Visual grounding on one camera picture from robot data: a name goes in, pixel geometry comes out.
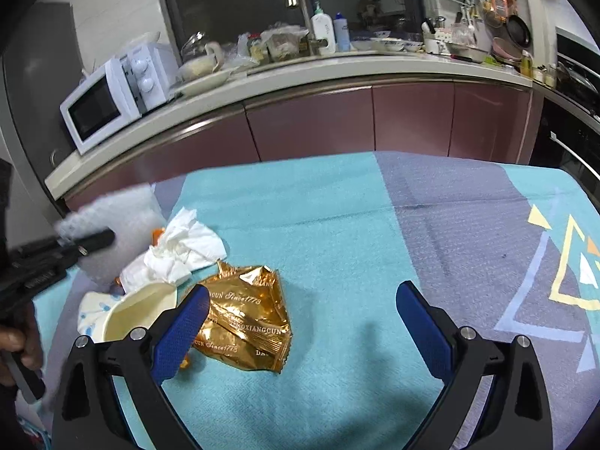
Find grey refrigerator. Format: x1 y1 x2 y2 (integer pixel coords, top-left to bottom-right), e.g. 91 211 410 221
0 2 78 183

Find metal bowl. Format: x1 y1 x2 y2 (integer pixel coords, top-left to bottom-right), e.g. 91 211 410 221
445 40 488 62

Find glass jar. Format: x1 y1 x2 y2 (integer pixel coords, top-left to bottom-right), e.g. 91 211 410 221
180 32 209 62

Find white utensil holder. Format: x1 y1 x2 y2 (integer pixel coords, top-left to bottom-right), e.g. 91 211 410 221
422 19 446 54

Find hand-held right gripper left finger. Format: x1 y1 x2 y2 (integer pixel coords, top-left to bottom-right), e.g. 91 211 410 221
51 283 212 450

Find white microwave oven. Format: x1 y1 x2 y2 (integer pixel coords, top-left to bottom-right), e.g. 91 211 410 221
59 42 181 155

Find black built-in oven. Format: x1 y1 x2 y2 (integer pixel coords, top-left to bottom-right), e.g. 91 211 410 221
532 91 600 193

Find person's left hand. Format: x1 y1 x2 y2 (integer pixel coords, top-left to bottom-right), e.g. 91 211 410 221
0 300 44 385

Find gold foil snack bag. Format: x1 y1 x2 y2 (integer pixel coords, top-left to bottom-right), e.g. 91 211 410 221
180 260 292 375

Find black frying pan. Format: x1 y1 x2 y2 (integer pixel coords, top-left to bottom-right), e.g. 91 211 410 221
505 14 533 48

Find white tissue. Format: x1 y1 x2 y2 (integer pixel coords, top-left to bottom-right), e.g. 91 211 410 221
143 206 228 287
121 255 193 291

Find black range hood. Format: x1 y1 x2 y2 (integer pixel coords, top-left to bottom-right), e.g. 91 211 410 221
555 28 600 90

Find white kitchen counter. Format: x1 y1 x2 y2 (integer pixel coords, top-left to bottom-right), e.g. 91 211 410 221
44 49 535 200

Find clear plastic container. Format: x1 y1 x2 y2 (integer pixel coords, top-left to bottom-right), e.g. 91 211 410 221
260 28 312 62

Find teal striped table cloth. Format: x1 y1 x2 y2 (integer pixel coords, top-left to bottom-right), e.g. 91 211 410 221
47 150 600 450

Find white pump bottle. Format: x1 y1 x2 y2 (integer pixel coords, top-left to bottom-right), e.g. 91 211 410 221
312 1 337 54

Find metal kitchen faucet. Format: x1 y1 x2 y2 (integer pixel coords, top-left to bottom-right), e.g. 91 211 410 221
280 0 324 57

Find white plate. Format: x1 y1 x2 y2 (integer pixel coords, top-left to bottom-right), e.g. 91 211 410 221
175 68 235 97

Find white foam fruit net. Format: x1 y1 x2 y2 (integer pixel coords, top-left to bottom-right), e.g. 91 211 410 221
54 185 165 291

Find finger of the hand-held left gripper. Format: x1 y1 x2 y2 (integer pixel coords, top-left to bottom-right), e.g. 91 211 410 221
56 229 116 258

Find pink lower cabinets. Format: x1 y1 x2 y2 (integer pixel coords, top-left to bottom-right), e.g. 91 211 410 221
66 79 545 212

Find pink basin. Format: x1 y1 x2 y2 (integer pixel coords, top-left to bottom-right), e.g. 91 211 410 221
491 37 523 64

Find blue bottle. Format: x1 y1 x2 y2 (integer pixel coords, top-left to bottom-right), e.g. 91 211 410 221
334 12 351 52

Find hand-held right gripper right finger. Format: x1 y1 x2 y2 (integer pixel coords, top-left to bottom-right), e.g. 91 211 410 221
396 281 554 450

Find white dotted paper cup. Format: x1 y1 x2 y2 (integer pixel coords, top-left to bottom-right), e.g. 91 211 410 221
77 281 179 344

